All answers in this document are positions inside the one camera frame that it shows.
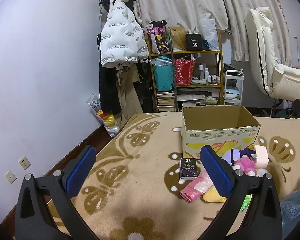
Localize yellow plush toy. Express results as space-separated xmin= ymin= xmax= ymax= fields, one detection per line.
xmin=202 ymin=189 xmax=227 ymax=203

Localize plastic bag of toys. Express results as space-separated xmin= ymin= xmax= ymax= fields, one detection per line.
xmin=86 ymin=93 xmax=120 ymax=137

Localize black hanging bag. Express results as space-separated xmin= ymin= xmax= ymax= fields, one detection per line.
xmin=137 ymin=62 xmax=157 ymax=113

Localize red patterned gift bag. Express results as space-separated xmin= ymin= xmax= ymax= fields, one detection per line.
xmin=174 ymin=58 xmax=197 ymax=85

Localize white padded recliner chair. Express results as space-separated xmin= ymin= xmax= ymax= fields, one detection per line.
xmin=245 ymin=6 xmax=300 ymax=103

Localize cardboard box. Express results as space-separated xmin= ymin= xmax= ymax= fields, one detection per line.
xmin=181 ymin=105 xmax=261 ymax=159

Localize black cosmetics box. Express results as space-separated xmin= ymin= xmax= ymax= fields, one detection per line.
xmin=185 ymin=33 xmax=203 ymax=51

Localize wooden shelf rack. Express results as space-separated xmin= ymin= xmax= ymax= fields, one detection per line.
xmin=145 ymin=27 xmax=224 ymax=113

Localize white trolley cart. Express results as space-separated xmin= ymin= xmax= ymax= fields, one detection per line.
xmin=224 ymin=69 xmax=244 ymax=106

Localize clear plastic bag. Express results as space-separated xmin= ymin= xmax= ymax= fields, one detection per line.
xmin=199 ymin=18 xmax=220 ymax=51

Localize stack of old books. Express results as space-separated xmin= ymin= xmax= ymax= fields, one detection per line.
xmin=156 ymin=91 xmax=176 ymax=112

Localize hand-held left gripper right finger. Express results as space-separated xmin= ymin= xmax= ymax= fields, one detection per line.
xmin=199 ymin=144 xmax=283 ymax=240

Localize black hanging coat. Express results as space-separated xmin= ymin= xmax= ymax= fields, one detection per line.
xmin=98 ymin=30 xmax=123 ymax=115

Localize pink plush toy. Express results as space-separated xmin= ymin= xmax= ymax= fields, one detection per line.
xmin=232 ymin=156 xmax=257 ymax=177

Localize blonde wig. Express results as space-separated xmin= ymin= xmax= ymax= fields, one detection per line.
xmin=166 ymin=27 xmax=188 ymax=52

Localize green packet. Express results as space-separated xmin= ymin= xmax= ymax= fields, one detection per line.
xmin=240 ymin=194 xmax=253 ymax=212

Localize black tissue pack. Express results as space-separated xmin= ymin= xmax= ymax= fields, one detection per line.
xmin=179 ymin=158 xmax=198 ymax=180

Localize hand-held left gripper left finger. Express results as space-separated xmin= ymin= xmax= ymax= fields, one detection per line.
xmin=15 ymin=145 xmax=98 ymax=240

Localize white puffer jacket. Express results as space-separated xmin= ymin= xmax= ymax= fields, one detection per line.
xmin=100 ymin=0 xmax=148 ymax=68

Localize purple dressed plush doll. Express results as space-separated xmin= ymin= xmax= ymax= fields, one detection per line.
xmin=221 ymin=147 xmax=258 ymax=167

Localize floral beige curtain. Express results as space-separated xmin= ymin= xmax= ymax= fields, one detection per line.
xmin=129 ymin=0 xmax=290 ymax=62

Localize blue fuzzy cloth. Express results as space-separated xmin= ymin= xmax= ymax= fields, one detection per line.
xmin=280 ymin=187 xmax=300 ymax=240

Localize pink and black printed bag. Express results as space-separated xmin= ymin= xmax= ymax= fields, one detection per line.
xmin=146 ymin=20 xmax=170 ymax=53

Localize white wall socket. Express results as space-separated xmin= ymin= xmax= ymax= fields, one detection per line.
xmin=4 ymin=171 xmax=17 ymax=183
xmin=19 ymin=156 xmax=31 ymax=170

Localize beige hanging trousers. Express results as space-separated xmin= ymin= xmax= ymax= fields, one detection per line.
xmin=116 ymin=64 xmax=143 ymax=125

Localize beige butterfly printed blanket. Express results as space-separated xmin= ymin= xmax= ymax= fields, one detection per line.
xmin=47 ymin=111 xmax=300 ymax=240

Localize group of small white bottles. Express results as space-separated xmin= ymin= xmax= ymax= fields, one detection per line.
xmin=199 ymin=64 xmax=220 ymax=84

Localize pink plastic bag roll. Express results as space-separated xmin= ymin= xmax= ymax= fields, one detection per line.
xmin=179 ymin=170 xmax=215 ymax=203

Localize teal shopping bag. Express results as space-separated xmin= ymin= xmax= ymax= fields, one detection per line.
xmin=152 ymin=56 xmax=173 ymax=92

